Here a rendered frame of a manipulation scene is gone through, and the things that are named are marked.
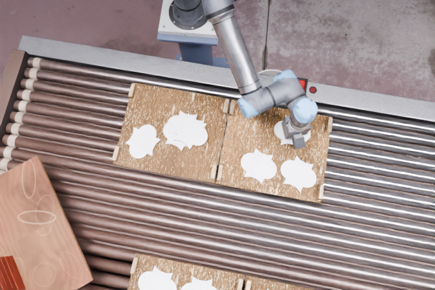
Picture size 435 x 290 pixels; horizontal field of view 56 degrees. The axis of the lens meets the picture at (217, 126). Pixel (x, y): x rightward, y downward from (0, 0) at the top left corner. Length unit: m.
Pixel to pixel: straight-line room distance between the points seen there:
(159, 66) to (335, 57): 1.44
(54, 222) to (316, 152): 1.01
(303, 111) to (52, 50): 1.12
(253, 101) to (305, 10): 1.70
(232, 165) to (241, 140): 0.11
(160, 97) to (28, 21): 1.69
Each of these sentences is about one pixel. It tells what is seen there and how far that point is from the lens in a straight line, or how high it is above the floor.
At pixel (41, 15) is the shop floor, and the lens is 3.20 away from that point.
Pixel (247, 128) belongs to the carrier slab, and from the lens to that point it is 1.65.
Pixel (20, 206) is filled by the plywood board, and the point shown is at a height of 1.04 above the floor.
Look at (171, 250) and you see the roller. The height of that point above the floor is 0.92.
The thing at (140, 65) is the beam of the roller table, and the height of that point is 0.91.
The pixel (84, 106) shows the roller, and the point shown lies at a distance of 1.79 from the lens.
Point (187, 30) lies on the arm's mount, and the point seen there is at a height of 0.90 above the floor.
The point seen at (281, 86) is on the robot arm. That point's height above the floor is 1.24.
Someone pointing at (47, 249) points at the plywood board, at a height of 1.04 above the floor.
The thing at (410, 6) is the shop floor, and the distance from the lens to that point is 3.21.
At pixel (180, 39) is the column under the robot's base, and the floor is 0.87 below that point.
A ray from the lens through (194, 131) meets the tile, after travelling 1.61.
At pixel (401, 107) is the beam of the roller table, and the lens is 1.84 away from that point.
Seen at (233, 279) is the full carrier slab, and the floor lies 0.94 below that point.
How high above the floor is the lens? 2.53
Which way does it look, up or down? 75 degrees down
